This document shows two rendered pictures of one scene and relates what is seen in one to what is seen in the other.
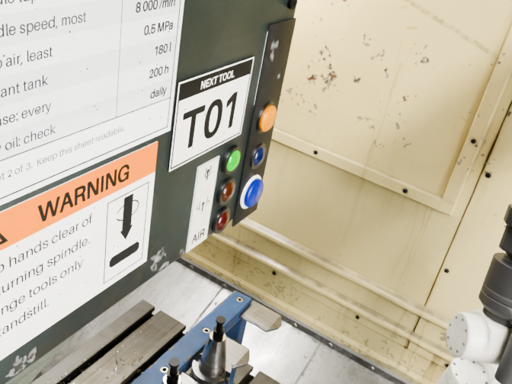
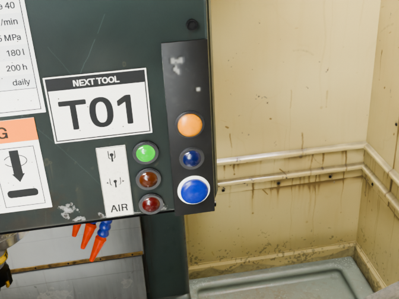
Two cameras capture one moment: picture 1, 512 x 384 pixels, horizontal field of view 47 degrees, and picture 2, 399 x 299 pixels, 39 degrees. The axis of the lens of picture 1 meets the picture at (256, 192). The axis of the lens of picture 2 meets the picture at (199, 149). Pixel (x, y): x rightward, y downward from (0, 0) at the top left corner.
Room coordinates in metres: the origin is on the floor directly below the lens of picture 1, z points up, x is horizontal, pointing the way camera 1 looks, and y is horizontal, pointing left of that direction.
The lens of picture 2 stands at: (0.21, -0.43, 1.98)
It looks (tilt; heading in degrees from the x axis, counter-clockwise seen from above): 28 degrees down; 56
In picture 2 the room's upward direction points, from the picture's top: 3 degrees counter-clockwise
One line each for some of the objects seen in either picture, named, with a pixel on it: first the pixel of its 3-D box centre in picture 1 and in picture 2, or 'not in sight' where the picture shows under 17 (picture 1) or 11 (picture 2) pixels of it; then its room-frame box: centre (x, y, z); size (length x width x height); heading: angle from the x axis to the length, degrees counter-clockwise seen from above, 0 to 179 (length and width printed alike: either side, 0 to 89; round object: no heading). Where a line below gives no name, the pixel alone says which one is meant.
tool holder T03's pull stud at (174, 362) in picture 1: (173, 370); not in sight; (0.56, 0.06, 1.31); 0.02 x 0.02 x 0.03
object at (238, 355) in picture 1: (229, 352); not in sight; (0.71, -0.01, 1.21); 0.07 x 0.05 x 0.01; 64
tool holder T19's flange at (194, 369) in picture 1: (210, 371); not in sight; (0.66, 0.01, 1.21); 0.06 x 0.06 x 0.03
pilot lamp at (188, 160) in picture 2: (258, 156); (192, 158); (0.49, 0.00, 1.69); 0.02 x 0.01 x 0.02; 154
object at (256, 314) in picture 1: (263, 318); not in sight; (0.80, -0.06, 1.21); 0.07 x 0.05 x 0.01; 64
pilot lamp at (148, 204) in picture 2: (222, 220); (151, 204); (0.45, 0.03, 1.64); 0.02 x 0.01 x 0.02; 154
